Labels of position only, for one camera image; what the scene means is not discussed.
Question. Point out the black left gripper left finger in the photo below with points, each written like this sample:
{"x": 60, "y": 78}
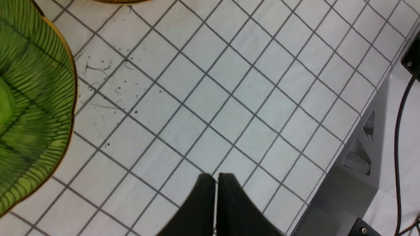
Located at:
{"x": 195, "y": 217}

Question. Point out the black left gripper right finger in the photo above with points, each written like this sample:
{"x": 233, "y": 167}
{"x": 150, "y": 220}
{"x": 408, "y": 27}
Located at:
{"x": 236, "y": 213}

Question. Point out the white grid tablecloth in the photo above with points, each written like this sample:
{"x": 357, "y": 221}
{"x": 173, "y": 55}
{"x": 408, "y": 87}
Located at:
{"x": 269, "y": 90}

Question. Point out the green plastic plate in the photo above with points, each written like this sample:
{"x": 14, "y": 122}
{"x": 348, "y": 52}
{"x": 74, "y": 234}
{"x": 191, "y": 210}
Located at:
{"x": 38, "y": 99}

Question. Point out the amber plastic plate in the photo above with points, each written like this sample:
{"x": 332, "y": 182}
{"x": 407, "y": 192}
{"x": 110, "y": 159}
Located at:
{"x": 123, "y": 2}

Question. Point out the grey metal table bracket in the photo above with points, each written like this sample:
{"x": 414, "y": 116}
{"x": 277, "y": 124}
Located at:
{"x": 347, "y": 191}

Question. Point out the black mount block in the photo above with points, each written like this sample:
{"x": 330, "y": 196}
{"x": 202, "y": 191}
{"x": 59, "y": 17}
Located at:
{"x": 411, "y": 59}

